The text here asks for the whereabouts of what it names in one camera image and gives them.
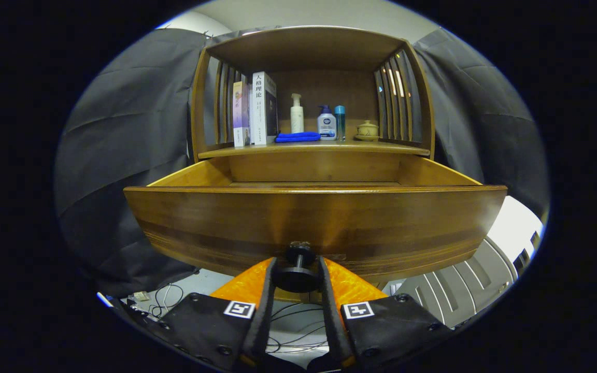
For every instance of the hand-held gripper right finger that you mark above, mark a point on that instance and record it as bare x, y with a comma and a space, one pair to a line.
332, 321

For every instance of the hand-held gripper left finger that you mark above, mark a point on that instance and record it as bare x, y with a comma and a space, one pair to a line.
265, 321

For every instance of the wooden drawer with black knob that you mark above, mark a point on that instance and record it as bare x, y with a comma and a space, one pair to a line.
309, 217

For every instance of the wooden cabinet countertop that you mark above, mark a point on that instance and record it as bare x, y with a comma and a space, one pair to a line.
329, 147

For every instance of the wooden cabinet with slatted hutch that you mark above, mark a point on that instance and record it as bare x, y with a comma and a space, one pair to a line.
303, 49

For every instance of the grey ribbed panel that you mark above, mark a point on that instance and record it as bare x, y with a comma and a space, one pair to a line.
449, 290

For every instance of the blue folded cloth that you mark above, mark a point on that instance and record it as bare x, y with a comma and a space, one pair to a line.
298, 137

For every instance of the white bottle with blue cap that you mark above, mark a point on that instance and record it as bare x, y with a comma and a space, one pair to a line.
326, 127

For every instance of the beige lidded teacup with saucer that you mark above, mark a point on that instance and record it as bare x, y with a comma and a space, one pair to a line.
367, 129

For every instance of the teal clear bottle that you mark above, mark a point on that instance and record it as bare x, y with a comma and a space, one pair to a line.
340, 124

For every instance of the white pump bottle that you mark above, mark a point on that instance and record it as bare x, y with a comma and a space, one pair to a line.
297, 119

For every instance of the purple thin book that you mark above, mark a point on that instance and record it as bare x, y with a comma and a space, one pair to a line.
240, 114

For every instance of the thick white book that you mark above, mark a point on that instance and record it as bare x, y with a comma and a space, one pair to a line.
259, 111

